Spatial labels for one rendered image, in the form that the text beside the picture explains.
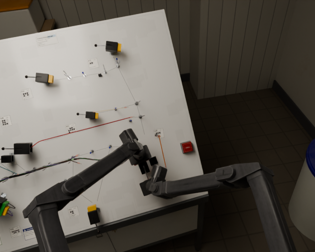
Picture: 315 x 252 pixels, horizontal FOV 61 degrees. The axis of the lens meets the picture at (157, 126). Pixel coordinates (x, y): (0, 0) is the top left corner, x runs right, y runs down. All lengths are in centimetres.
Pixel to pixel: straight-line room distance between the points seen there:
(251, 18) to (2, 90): 246
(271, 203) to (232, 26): 247
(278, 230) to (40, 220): 59
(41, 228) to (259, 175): 60
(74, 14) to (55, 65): 187
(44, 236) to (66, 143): 75
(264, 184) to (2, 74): 126
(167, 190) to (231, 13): 226
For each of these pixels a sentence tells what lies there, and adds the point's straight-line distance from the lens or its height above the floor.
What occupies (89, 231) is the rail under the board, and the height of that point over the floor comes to 86.
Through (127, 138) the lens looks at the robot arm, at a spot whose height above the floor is 134.
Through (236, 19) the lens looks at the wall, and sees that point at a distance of 307.
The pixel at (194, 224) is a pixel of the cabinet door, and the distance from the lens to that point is 187.
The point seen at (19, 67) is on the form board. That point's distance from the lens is 150.
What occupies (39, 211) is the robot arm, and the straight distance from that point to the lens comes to 75.
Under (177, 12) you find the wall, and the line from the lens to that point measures 333.
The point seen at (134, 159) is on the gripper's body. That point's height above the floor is 120.
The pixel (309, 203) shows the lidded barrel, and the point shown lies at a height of 40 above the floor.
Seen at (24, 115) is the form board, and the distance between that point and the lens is 147.
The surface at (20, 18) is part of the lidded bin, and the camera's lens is 284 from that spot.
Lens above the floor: 216
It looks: 44 degrees down
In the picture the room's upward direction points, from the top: 6 degrees counter-clockwise
